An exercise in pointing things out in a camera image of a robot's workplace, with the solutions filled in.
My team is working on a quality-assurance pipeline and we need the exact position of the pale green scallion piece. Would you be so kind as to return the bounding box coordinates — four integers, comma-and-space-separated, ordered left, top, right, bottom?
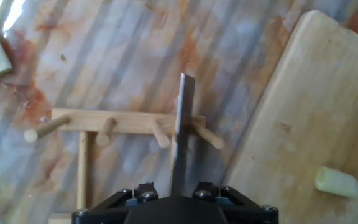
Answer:
314, 166, 358, 199

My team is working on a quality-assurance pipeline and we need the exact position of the steel cleaver knife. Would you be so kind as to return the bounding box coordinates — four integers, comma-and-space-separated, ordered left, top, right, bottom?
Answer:
170, 73, 196, 197

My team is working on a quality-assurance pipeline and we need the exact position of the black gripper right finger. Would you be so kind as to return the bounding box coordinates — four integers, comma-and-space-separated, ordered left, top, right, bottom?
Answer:
193, 182, 279, 224

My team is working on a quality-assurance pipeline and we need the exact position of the wooden cutting board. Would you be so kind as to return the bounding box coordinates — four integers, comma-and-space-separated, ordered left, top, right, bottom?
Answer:
224, 9, 358, 224

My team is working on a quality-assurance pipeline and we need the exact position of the orange white marbled mat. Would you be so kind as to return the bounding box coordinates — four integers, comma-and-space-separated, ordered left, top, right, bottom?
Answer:
0, 0, 358, 224

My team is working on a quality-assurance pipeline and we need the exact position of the wooden peg rack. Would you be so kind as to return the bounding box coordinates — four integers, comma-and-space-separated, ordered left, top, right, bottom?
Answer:
23, 108, 226, 224

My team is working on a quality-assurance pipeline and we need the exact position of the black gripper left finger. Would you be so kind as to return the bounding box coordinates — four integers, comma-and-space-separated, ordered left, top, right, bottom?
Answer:
72, 182, 160, 224

